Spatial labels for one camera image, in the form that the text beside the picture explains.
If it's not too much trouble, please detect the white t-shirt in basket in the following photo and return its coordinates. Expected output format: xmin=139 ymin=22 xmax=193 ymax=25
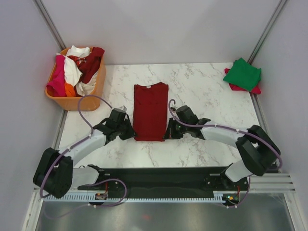
xmin=64 ymin=45 xmax=90 ymax=87

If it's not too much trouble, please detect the dark red t-shirt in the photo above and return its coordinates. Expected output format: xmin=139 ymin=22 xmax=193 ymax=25
xmin=133 ymin=82 xmax=169 ymax=141

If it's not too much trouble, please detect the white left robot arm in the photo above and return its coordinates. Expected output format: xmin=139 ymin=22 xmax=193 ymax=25
xmin=33 ymin=106 xmax=135 ymax=198

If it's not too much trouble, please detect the white slotted cable duct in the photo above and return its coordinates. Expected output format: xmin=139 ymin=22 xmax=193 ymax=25
xmin=44 ymin=191 xmax=225 ymax=203

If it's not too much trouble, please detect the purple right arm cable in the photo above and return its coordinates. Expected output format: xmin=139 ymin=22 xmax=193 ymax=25
xmin=167 ymin=99 xmax=282 ymax=210

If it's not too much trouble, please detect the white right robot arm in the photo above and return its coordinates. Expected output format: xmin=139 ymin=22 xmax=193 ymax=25
xmin=163 ymin=105 xmax=282 ymax=190

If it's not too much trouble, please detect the dark red shirt in basket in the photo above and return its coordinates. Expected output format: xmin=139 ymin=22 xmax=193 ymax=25
xmin=66 ymin=47 xmax=105 ymax=84

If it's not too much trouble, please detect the aluminium frame post right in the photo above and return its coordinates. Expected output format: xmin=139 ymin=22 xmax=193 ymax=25
xmin=247 ymin=0 xmax=289 ymax=64

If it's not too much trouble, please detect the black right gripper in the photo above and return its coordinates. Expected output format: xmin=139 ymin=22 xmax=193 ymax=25
xmin=163 ymin=117 xmax=189 ymax=140

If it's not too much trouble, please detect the orange t-shirt in basket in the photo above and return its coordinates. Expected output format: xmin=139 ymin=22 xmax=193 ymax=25
xmin=64 ymin=82 xmax=76 ymax=97

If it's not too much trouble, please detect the aluminium frame post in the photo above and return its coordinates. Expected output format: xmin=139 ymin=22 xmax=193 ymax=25
xmin=33 ymin=0 xmax=66 ymax=50
xmin=247 ymin=0 xmax=289 ymax=64

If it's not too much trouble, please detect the pink t-shirt in basket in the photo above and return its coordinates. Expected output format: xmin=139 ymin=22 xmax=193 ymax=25
xmin=46 ymin=54 xmax=66 ymax=97

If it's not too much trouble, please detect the aluminium frame post left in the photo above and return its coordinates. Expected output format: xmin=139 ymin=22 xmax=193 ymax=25
xmin=33 ymin=0 xmax=66 ymax=50

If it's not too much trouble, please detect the pink folded t-shirt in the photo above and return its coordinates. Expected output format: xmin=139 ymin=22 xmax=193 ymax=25
xmin=224 ymin=68 xmax=261 ymax=95

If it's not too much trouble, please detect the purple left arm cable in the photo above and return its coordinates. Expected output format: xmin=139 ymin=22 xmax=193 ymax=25
xmin=39 ymin=95 xmax=128 ymax=221

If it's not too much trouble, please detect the green folded t-shirt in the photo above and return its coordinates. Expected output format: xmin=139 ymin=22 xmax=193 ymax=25
xmin=223 ymin=58 xmax=261 ymax=92

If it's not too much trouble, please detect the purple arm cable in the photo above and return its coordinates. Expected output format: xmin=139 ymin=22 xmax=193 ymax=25
xmin=39 ymin=95 xmax=128 ymax=221
xmin=167 ymin=99 xmax=282 ymax=210

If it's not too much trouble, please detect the cream t-shirt in basket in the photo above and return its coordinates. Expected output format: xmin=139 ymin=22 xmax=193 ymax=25
xmin=75 ymin=71 xmax=98 ymax=96

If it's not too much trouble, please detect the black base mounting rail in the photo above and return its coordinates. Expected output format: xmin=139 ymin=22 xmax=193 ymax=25
xmin=78 ymin=167 xmax=248 ymax=198

